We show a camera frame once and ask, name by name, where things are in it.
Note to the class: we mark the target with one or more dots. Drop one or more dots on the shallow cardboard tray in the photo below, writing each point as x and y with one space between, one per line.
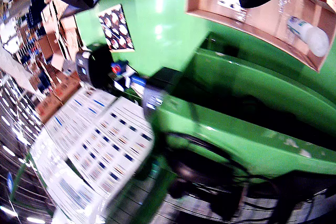
262 24

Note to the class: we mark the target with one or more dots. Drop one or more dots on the red printed cardboard boxes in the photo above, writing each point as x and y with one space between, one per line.
57 98

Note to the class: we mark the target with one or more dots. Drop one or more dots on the white bottle frosted cap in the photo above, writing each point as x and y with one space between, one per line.
312 37

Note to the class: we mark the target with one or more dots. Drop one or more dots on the flattened patterned carton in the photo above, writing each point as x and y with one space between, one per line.
116 28

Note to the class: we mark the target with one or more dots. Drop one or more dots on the black round device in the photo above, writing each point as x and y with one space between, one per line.
99 66

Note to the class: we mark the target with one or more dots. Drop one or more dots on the blue white small packages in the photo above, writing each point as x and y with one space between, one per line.
126 74

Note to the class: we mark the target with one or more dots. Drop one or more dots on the green metal shelf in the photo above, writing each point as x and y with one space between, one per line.
236 103

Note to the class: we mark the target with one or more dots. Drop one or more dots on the black device with logo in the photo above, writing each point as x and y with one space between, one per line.
155 98

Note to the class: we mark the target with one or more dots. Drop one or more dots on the white printed info board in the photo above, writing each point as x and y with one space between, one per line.
99 142

